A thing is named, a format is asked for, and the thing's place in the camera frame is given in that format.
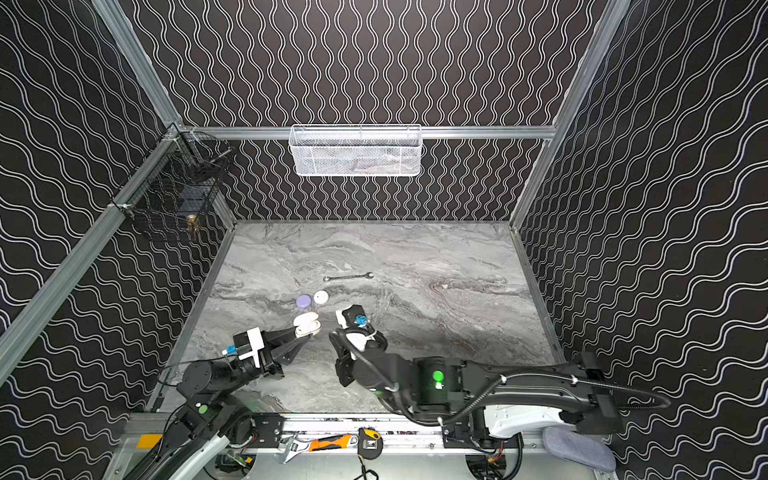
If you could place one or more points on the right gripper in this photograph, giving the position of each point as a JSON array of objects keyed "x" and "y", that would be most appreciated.
[{"x": 349, "y": 347}]

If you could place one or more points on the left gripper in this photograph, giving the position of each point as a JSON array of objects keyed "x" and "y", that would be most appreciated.
[{"x": 271, "y": 348}]

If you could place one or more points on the purple earbud charging case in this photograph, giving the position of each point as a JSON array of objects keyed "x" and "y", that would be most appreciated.
[{"x": 304, "y": 301}]

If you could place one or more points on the white earbud charging case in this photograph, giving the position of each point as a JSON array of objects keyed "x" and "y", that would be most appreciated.
[{"x": 321, "y": 297}]

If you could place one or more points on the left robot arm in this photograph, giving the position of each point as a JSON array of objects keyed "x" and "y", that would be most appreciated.
[{"x": 212, "y": 419}]

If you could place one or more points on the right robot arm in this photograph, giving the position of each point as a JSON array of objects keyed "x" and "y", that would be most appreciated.
[{"x": 481, "y": 403}]

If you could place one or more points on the black yellow tape measure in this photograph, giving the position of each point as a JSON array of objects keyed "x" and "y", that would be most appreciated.
[{"x": 370, "y": 444}]

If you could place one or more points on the orange adjustable wrench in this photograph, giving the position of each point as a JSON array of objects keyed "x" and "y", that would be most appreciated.
[{"x": 293, "y": 447}]

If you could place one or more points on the silver combination wrench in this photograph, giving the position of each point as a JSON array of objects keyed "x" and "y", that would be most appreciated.
[{"x": 367, "y": 275}]

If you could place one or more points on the yellow label plate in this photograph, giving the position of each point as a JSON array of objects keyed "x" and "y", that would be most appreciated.
[{"x": 148, "y": 441}]

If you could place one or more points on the brass padlock in basket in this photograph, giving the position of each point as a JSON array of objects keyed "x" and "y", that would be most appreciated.
[{"x": 192, "y": 224}]

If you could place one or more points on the grey cloth pad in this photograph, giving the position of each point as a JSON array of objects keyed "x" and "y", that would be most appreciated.
[{"x": 571, "y": 446}]

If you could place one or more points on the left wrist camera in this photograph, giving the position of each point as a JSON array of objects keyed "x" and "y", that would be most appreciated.
[{"x": 246, "y": 346}]

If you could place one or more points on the black wire basket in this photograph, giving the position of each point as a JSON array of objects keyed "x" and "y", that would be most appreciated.
[{"x": 186, "y": 181}]

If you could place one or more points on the white wire mesh basket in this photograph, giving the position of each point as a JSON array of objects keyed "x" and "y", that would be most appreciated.
[{"x": 356, "y": 150}]

